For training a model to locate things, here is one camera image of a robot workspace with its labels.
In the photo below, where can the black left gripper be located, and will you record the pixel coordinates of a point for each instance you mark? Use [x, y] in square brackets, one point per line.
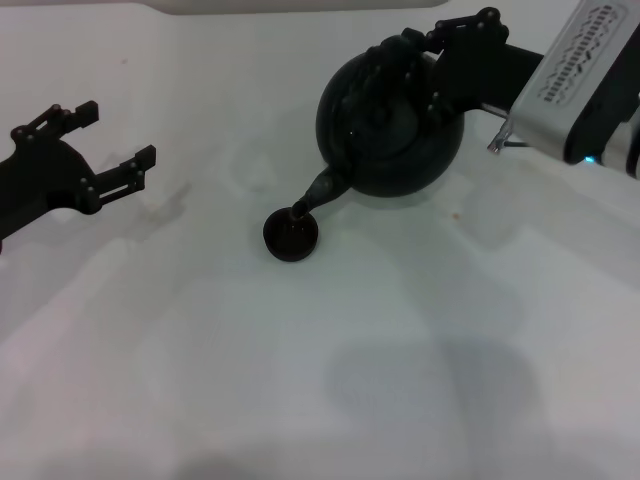
[35, 185]

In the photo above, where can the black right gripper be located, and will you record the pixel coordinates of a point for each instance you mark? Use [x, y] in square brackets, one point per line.
[480, 70]

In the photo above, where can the black round teapot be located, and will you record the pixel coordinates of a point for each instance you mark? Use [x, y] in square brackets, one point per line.
[390, 130]

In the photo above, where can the small dark teacup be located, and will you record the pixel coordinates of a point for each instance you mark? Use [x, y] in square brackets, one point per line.
[291, 240]

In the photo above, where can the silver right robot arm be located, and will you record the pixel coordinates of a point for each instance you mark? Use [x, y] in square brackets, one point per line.
[625, 145]

